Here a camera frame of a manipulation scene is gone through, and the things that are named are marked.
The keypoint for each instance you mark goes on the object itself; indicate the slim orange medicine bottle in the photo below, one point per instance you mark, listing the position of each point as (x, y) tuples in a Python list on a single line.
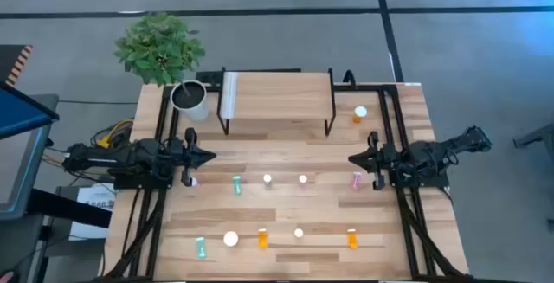
[(298, 233), (262, 239), (352, 239)]

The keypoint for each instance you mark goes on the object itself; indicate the black mat orange striped edge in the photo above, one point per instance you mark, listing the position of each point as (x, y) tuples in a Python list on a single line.
[(10, 64)]

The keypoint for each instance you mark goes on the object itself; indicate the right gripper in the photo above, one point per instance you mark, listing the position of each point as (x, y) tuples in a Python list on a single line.
[(389, 158)]

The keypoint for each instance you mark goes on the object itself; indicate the wooden shelf black metal frame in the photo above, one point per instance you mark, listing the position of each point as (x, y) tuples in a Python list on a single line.
[(281, 97)]

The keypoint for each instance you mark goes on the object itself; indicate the black support bar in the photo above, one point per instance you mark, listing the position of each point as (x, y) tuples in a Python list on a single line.
[(69, 209)]

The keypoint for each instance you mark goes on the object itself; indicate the white printed box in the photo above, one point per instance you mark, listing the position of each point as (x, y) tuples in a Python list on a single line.
[(93, 198)]

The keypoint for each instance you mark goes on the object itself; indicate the grey furniture leg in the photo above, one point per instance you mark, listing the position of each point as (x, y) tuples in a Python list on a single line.
[(536, 136)]

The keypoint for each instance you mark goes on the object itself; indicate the grey equipment cart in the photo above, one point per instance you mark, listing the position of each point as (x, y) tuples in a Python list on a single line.
[(13, 166)]

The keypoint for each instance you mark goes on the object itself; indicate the black power strip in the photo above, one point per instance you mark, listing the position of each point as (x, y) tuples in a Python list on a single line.
[(208, 77)]

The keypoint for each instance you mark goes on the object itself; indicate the flat display screen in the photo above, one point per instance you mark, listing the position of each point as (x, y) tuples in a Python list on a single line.
[(21, 114)]

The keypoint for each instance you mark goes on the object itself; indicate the white plant pot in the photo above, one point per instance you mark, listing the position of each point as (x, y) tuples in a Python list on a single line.
[(197, 109)]

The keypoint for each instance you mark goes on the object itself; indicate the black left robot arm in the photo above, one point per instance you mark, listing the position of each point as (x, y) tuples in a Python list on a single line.
[(130, 157)]

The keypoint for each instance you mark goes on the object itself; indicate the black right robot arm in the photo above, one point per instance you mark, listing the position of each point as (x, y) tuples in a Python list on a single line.
[(433, 153)]

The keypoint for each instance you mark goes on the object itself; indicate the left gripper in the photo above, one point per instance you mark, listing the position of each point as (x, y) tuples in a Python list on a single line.
[(179, 157)]

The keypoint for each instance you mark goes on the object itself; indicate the white plastic strip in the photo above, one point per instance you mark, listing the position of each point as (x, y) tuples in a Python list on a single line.
[(228, 94)]

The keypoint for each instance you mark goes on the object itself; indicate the green leafy plant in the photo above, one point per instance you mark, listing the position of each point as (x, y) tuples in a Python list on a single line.
[(158, 49)]

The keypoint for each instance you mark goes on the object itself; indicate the black metal table frame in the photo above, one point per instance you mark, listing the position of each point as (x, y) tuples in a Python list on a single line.
[(368, 87)]

